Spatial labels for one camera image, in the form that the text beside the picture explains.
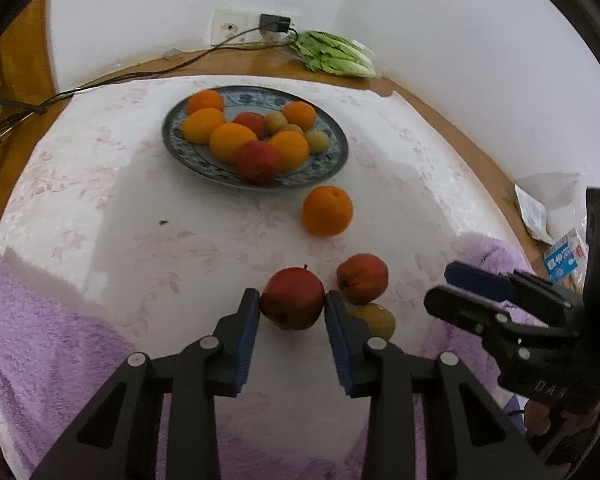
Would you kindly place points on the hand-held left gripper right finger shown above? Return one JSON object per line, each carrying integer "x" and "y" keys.
{"x": 337, "y": 337}

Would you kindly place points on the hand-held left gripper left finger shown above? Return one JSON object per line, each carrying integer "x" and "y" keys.
{"x": 247, "y": 332}

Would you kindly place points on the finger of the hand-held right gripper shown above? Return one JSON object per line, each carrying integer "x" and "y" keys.
{"x": 460, "y": 307}
{"x": 477, "y": 280}

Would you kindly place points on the blue floral ceramic plate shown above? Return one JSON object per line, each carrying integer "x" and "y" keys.
{"x": 327, "y": 162}

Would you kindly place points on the person's right hand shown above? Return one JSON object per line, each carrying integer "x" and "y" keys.
{"x": 537, "y": 417}

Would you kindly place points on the yellow-green fruit on table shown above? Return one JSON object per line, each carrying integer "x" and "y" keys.
{"x": 380, "y": 321}

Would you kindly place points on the red peach on table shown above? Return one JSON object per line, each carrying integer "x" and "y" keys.
{"x": 362, "y": 278}

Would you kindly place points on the blue white carton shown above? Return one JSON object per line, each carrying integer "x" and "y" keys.
{"x": 562, "y": 255}

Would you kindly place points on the printed paper packet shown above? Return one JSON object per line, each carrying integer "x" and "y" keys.
{"x": 532, "y": 212}

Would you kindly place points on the white plastic bag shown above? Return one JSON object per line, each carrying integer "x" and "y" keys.
{"x": 555, "y": 185}

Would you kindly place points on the purple fluffy towel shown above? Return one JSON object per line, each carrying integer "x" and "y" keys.
{"x": 40, "y": 320}

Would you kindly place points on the bagged green lettuce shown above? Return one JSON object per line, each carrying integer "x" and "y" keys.
{"x": 335, "y": 55}

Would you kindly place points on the small white plastic piece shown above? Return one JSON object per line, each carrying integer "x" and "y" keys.
{"x": 172, "y": 53}

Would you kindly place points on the black power adapter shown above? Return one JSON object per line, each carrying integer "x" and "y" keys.
{"x": 275, "y": 23}

